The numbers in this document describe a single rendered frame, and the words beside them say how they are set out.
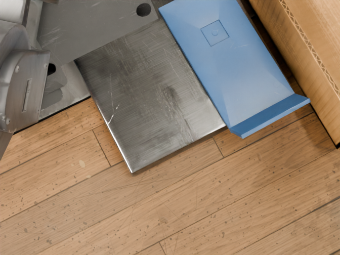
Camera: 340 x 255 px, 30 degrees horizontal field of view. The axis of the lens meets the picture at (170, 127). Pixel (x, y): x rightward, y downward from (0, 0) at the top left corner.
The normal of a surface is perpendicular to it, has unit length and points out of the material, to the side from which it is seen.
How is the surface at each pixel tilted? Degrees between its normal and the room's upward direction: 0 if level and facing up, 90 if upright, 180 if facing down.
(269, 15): 90
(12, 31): 90
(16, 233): 0
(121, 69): 0
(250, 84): 0
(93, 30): 31
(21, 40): 90
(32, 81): 90
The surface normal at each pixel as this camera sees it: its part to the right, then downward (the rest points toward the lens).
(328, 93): -0.89, 0.44
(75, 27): 0.29, 0.20
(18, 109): 0.98, 0.22
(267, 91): 0.01, -0.25
